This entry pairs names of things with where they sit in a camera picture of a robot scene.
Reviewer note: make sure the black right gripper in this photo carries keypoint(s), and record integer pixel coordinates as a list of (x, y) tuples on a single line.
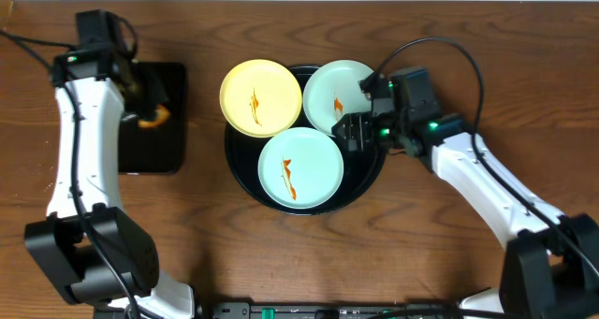
[(359, 125)]

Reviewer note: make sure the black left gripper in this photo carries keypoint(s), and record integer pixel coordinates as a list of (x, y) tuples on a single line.
[(147, 96)]

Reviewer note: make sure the mint plate front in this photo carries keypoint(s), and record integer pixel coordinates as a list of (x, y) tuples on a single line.
[(300, 168)]

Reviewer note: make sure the mint plate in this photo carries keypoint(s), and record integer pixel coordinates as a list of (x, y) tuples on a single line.
[(300, 168), (332, 91)]

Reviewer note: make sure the yellow green scrub sponge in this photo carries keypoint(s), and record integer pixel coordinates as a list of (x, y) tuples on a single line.
[(161, 115)]

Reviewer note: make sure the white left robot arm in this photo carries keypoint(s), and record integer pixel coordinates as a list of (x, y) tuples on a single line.
[(116, 115)]

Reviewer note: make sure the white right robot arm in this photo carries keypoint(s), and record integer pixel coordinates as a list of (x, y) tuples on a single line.
[(550, 260)]

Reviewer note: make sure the black round tray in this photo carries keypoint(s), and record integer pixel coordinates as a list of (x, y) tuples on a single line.
[(360, 168)]

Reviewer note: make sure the black rectangular tray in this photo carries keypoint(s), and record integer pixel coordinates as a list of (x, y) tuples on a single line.
[(157, 150)]

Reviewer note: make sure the mint plate back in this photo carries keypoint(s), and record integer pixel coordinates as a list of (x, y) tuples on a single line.
[(332, 91)]

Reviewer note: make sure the yellow plate with sauce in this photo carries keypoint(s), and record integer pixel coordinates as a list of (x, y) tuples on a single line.
[(260, 98)]

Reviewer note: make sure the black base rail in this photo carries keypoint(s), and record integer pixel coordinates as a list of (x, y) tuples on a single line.
[(244, 310)]

